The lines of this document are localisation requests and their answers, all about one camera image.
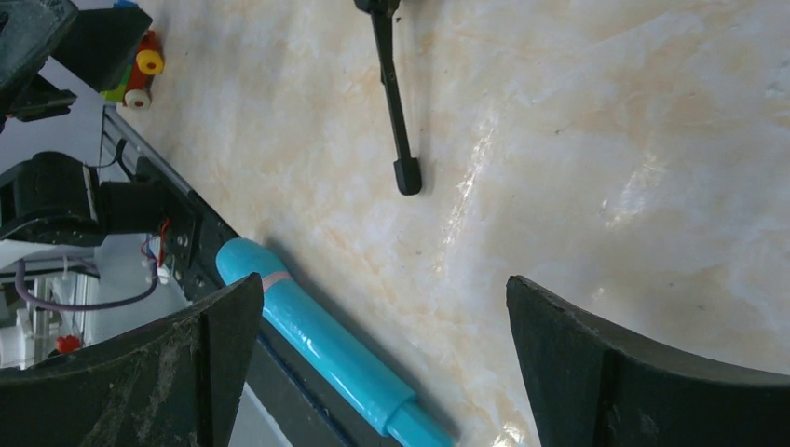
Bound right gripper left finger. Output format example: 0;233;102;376
1;274;263;446

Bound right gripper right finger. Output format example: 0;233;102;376
506;276;789;446

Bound light blue microphone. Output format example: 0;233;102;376
215;237;453;446

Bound black tripod mic stand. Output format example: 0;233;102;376
354;0;423;196

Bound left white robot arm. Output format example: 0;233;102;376
1;1;194;247

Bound colourful toy blocks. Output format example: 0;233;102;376
100;28;165;110

